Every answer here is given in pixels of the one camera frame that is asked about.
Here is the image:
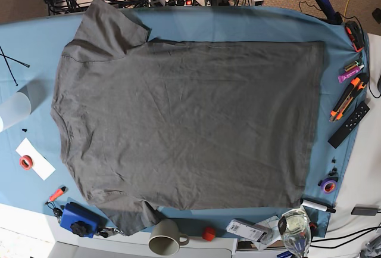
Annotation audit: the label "grey T-shirt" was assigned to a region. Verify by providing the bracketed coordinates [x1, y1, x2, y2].
[51, 0, 325, 235]

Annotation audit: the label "black power strip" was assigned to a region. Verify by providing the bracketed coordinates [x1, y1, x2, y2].
[165, 0, 205, 7]

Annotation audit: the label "red cube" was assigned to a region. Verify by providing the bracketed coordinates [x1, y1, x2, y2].
[202, 226, 216, 242]

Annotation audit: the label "white barcode box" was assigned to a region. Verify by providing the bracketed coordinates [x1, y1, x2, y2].
[226, 219, 270, 242]

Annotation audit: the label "grey ceramic mug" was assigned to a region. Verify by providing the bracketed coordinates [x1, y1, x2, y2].
[148, 219, 189, 256]

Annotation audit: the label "metal carabiner keys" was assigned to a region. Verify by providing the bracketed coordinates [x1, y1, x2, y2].
[95, 228, 125, 238]

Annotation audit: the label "clear wine glass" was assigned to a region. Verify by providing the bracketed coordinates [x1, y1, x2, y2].
[278, 209, 312, 258]

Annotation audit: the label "white black marker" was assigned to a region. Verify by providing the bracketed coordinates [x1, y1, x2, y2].
[301, 200, 336, 213]

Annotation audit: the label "orange marker pen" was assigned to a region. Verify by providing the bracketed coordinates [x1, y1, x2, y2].
[45, 186, 66, 205]

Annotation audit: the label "blue clamp block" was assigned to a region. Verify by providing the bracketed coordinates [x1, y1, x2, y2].
[60, 202, 101, 238]

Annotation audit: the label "purple tape roll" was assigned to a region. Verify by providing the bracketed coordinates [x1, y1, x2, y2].
[318, 177, 338, 194]

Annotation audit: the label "white paper sheet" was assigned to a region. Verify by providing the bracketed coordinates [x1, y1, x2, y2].
[15, 138, 55, 181]

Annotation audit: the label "blue table cloth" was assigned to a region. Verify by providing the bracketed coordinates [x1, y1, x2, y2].
[1, 7, 357, 223]

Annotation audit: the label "yellow green highlighter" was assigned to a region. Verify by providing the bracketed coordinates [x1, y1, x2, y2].
[344, 59, 363, 72]

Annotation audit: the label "red tape roll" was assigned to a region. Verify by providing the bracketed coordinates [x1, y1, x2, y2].
[19, 155, 33, 170]

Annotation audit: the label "orange black utility knife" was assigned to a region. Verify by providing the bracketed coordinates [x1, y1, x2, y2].
[329, 73, 368, 122]

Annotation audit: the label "black remote control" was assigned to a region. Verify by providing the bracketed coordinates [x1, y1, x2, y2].
[328, 100, 370, 148]

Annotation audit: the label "frosted plastic cup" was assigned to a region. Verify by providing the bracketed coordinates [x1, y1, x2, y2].
[1, 92, 32, 132]

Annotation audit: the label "orange black tool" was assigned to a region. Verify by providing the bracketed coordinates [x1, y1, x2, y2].
[345, 20, 364, 52]

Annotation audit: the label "black computer mouse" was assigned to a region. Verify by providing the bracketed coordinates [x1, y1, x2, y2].
[377, 76, 381, 93]

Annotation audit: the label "black cable tie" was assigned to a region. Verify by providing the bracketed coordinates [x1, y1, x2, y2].
[0, 46, 30, 86]

